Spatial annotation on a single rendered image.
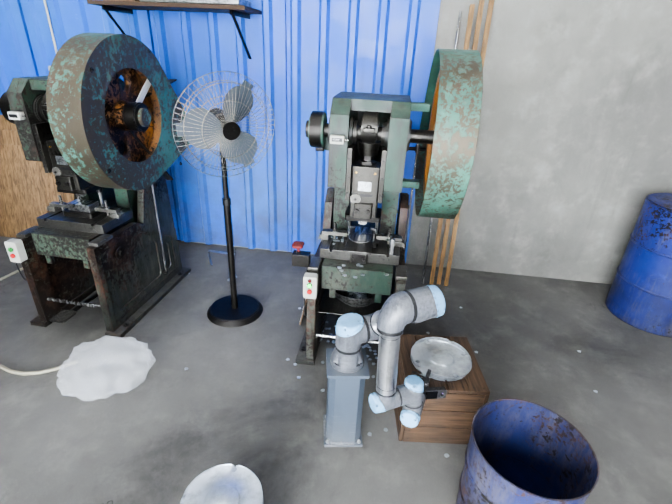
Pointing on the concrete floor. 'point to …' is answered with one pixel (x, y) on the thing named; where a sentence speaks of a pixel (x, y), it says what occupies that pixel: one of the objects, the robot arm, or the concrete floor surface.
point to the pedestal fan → (197, 118)
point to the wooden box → (443, 424)
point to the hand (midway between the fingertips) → (430, 370)
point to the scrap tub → (526, 457)
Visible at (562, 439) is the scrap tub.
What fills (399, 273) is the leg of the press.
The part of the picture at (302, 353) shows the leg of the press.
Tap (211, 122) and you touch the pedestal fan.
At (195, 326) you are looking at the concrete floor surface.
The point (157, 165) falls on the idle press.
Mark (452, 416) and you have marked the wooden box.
